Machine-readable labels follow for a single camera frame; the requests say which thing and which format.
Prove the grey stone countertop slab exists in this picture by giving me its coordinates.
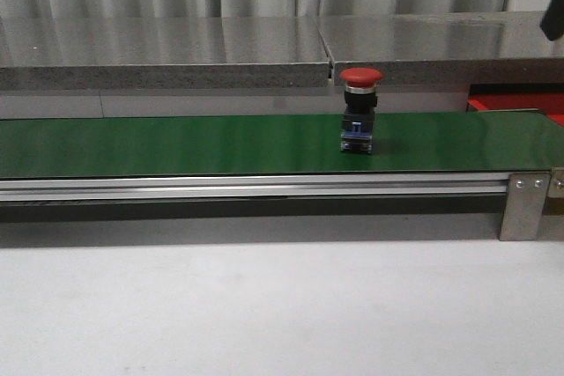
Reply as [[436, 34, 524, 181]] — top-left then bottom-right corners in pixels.
[[317, 11, 563, 85], [1, 17, 330, 91]]

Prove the red plastic tray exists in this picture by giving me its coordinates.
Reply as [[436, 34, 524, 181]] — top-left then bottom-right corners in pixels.
[[466, 93, 563, 126]]

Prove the green conveyor belt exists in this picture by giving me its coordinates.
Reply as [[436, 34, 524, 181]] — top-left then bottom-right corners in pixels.
[[1, 111, 563, 179]]

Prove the grey stone countertop left slab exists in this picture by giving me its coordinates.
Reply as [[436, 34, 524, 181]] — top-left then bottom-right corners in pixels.
[[1, 17, 330, 91]]

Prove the steel conveyor end bracket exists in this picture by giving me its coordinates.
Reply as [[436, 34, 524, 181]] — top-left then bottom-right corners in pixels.
[[547, 167, 564, 198]]

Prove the steel conveyor leg bracket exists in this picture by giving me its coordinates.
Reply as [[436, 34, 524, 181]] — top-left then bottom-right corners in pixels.
[[499, 172, 550, 241]]

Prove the aluminium conveyor frame rail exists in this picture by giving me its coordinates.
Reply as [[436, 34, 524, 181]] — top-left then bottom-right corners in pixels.
[[1, 173, 509, 203]]

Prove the red mushroom push button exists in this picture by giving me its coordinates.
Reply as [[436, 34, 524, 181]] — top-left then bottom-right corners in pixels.
[[339, 67, 383, 154]]

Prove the grey stone countertop right slab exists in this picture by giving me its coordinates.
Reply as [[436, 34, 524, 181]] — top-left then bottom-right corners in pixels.
[[317, 11, 563, 85]]

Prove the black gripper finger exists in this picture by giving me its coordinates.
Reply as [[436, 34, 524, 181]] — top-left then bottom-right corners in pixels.
[[539, 0, 563, 41]]

